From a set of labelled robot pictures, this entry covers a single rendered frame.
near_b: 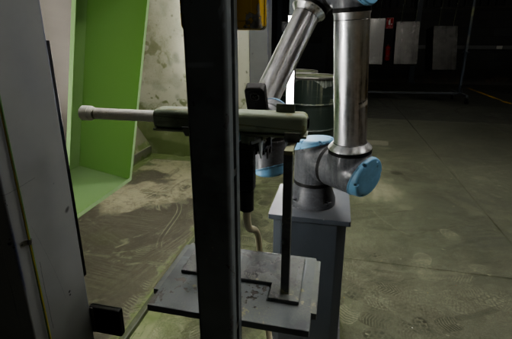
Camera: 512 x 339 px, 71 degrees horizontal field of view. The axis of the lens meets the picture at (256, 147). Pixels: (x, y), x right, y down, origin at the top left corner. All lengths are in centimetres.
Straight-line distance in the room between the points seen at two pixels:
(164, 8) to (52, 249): 307
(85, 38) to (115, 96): 34
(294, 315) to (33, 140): 66
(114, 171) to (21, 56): 152
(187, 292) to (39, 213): 39
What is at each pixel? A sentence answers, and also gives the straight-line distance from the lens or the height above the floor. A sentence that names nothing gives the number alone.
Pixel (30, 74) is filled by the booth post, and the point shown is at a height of 121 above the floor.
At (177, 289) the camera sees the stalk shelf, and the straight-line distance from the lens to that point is 80.
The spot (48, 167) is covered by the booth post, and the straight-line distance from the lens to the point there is 96.
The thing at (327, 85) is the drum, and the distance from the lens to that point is 398.
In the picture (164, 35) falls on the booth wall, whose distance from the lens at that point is 381.
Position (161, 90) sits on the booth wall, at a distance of 387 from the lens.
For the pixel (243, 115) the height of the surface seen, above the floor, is 114.
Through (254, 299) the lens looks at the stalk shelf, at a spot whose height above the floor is 79.
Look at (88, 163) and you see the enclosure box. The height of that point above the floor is 55.
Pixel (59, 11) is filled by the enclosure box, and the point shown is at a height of 138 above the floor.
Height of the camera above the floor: 128
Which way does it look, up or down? 17 degrees down
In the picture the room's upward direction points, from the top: straight up
